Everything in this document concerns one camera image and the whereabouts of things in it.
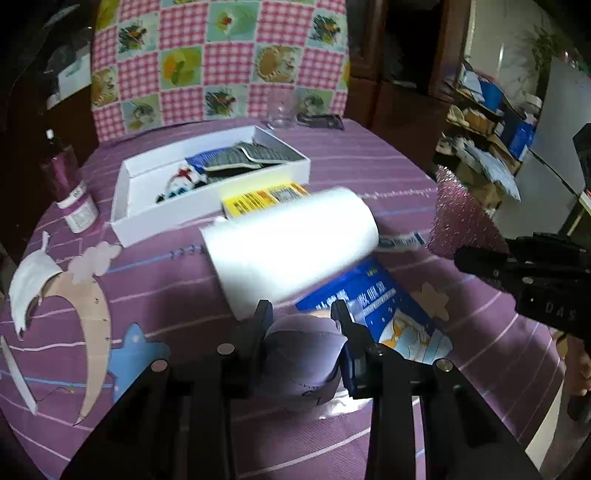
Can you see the dark small packet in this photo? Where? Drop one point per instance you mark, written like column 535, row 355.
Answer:
column 321, row 121

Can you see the person's right hand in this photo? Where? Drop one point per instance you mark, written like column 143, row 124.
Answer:
column 579, row 374

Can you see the grey plastic bag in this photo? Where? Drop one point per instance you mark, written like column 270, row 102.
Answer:
column 494, row 170

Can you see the purple pump bottle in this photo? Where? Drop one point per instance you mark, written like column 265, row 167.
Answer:
column 71, row 184

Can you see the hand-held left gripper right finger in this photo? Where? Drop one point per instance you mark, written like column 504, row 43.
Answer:
column 348, row 364

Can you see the yellow packet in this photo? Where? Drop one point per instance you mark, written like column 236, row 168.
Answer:
column 258, row 201

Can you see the clear drinking glass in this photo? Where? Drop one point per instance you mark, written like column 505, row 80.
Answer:
column 280, row 113

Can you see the black and white plush dog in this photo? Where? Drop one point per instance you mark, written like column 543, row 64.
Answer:
column 182, row 182

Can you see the dark wooden cabinet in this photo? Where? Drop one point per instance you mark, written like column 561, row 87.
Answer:
column 41, row 115

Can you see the cluttered storage shelf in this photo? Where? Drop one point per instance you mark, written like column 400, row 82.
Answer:
column 489, row 120

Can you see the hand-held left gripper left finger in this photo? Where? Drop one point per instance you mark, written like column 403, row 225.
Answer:
column 261, row 332

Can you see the white plastic roll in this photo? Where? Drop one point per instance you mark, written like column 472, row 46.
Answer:
column 291, row 249

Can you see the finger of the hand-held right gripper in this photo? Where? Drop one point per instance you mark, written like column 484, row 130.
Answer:
column 480, row 263

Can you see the lavender face mask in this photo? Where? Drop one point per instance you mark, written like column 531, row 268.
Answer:
column 300, row 360

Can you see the pink glittery sponge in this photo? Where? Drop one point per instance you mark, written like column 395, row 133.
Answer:
column 461, row 217

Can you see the brown wooden cabinet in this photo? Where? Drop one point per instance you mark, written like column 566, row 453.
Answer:
column 406, row 55

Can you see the white cardboard box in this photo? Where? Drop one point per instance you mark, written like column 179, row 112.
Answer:
column 152, row 221

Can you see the white carton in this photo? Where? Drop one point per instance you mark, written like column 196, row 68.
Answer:
column 74, row 78

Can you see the pink checked printed cushion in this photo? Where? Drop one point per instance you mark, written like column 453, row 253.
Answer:
column 207, row 46

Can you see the small blue white packet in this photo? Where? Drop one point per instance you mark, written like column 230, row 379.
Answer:
column 401, row 241

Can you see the grey plaid cloth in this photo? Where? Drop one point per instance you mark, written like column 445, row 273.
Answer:
column 249, row 154

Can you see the blue eye mask packet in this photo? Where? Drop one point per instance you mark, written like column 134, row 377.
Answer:
column 397, row 318

